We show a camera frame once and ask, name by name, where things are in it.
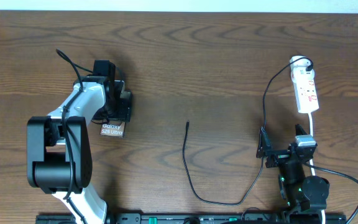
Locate black USB charging cable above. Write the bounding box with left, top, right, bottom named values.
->
left=182, top=57, right=314, bottom=207

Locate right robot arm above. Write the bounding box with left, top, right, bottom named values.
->
left=256, top=124, right=329, bottom=223

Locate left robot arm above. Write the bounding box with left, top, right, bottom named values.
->
left=27, top=76, right=131, bottom=223

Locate white power strip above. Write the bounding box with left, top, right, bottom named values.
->
left=290, top=55, right=319, bottom=114

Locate white power strip cord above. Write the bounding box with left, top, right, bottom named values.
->
left=307, top=112, right=327, bottom=224

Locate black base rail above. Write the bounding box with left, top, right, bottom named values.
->
left=35, top=211, right=346, bottom=224

